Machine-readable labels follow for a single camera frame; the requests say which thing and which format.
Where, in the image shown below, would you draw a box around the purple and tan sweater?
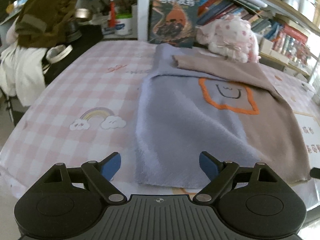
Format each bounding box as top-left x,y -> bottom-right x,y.
135,44 -> 310,189

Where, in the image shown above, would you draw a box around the pink checkered cartoon desk mat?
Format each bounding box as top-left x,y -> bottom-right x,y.
0,39 -> 320,213

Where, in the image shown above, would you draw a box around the red boxed candy tubes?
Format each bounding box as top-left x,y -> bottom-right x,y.
272,24 -> 308,62

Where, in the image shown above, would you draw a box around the white cardboard box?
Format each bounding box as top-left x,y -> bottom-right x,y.
259,38 -> 273,54

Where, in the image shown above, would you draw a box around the white cloth garment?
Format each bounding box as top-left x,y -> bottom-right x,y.
1,24 -> 48,107

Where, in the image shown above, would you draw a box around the white wristwatch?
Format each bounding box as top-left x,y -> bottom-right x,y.
46,44 -> 73,64

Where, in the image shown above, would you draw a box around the white pink plush bunny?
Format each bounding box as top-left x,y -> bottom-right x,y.
196,15 -> 259,63

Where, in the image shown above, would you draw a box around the olive green garment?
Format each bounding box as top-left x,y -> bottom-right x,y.
15,0 -> 78,48

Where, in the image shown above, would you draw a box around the white plastic pen cup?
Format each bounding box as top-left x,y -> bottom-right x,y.
115,14 -> 132,36

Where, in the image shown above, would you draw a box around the metal bowl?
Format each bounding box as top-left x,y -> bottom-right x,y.
74,8 -> 93,22

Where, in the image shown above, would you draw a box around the row of upright books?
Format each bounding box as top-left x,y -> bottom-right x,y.
197,0 -> 282,40

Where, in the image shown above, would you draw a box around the white metal bookshelf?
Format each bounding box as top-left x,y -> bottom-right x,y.
0,0 -> 320,86

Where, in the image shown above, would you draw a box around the Harry Potter book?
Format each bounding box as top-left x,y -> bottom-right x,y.
149,0 -> 200,48

